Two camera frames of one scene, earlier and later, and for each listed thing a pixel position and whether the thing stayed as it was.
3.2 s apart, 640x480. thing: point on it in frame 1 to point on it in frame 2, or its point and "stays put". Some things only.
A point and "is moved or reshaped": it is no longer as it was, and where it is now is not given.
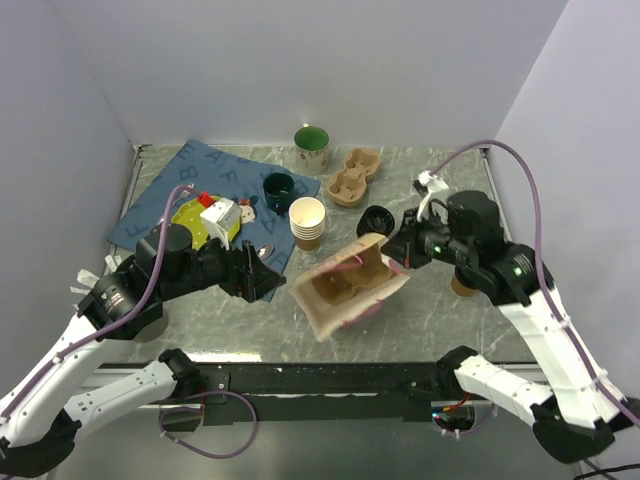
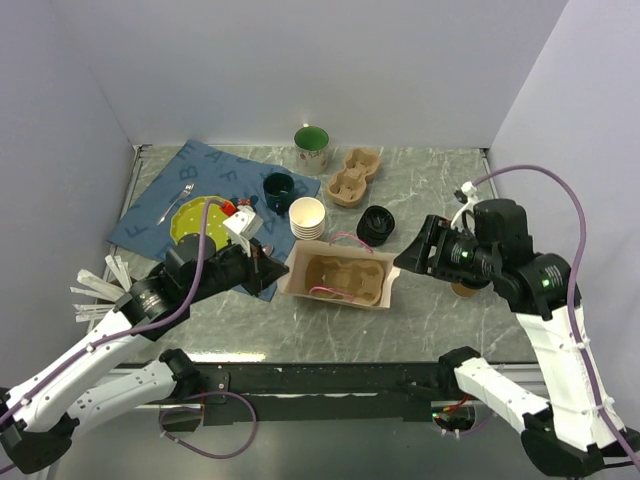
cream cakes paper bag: x=349 y=287 is moved or reshaped
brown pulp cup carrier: x=347 y=187 stays put
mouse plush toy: x=248 y=208 stays put
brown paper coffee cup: x=460 y=290 stays put
